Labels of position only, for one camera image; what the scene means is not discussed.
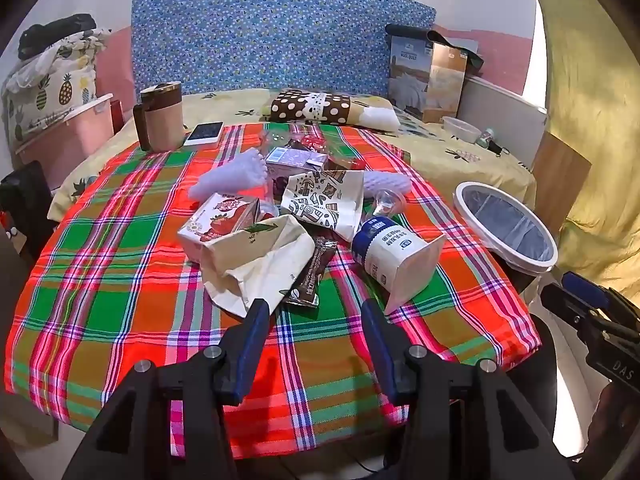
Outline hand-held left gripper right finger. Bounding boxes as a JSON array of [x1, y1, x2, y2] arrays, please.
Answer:
[[360, 298, 576, 480]]

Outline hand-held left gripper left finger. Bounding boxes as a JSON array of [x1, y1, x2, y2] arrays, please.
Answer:
[[62, 298, 273, 480]]

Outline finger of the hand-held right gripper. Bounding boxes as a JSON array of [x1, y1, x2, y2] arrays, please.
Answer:
[[562, 271, 640, 332], [540, 282, 602, 334]]

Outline cream paper bag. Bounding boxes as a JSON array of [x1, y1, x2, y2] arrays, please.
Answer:
[[201, 214, 316, 318]]

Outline brown coffee packet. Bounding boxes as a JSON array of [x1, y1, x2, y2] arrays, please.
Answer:
[[284, 237, 340, 309]]

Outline white rimmed trash bin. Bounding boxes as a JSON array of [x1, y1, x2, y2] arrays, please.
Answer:
[[453, 181, 559, 293]]

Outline white foam net sleeve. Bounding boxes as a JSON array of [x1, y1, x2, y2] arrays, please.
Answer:
[[362, 170, 413, 201], [187, 147, 268, 202]]

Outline red capped plastic bottle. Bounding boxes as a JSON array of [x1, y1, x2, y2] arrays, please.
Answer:
[[261, 124, 366, 172]]

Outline white blue milk carton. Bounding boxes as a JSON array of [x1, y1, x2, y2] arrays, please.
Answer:
[[351, 216, 447, 315]]

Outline wooden board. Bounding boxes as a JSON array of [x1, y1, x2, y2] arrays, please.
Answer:
[[531, 131, 592, 238]]

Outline strawberry print drink carton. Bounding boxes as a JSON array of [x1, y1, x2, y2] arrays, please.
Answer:
[[177, 192, 262, 263]]

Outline clear plastic cup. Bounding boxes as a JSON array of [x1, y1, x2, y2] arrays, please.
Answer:
[[372, 188, 407, 221]]

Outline colourful plaid cloth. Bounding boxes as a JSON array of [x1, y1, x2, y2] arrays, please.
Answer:
[[4, 122, 543, 461]]

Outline patterned paper bag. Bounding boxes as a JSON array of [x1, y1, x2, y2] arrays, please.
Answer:
[[280, 170, 365, 243]]

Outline yellow curtain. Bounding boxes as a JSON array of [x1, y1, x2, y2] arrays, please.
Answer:
[[522, 0, 640, 306]]

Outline purple drink carton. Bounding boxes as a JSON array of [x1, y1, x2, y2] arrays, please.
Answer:
[[265, 146, 328, 182]]

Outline white board panel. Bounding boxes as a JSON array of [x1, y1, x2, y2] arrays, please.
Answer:
[[457, 76, 548, 168]]

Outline white plastic bowl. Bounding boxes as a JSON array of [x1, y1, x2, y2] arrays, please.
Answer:
[[441, 116, 482, 144]]

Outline white smartphone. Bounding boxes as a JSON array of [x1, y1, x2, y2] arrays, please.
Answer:
[[182, 121, 225, 148]]

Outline brown polka dot pillow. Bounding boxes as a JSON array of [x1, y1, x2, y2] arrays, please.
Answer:
[[263, 89, 401, 133]]

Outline yellow printed bedsheet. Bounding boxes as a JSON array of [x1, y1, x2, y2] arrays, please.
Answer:
[[47, 87, 538, 221]]

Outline beige brown mug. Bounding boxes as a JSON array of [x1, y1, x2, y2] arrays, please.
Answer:
[[132, 81, 187, 153]]

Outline quilt packaging box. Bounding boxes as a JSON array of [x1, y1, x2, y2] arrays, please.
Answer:
[[386, 24, 484, 125]]

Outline pink storage box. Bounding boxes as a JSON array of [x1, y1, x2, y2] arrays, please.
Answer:
[[14, 94, 115, 191]]

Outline blue floral headboard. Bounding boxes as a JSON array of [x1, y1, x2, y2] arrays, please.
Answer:
[[131, 0, 437, 97]]

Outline pineapple print bag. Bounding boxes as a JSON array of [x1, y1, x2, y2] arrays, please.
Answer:
[[1, 27, 108, 148]]

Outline black bag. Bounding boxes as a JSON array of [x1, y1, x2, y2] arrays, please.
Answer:
[[17, 14, 98, 60]]

